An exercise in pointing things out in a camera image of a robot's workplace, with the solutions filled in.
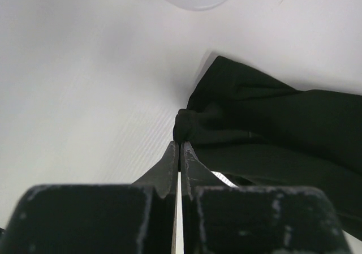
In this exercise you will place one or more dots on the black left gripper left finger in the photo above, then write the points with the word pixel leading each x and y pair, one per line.
pixel 163 176

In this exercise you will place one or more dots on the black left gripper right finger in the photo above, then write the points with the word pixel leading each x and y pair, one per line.
pixel 194 173

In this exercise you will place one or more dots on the black t-shirt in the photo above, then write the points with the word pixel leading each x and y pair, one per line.
pixel 257 130

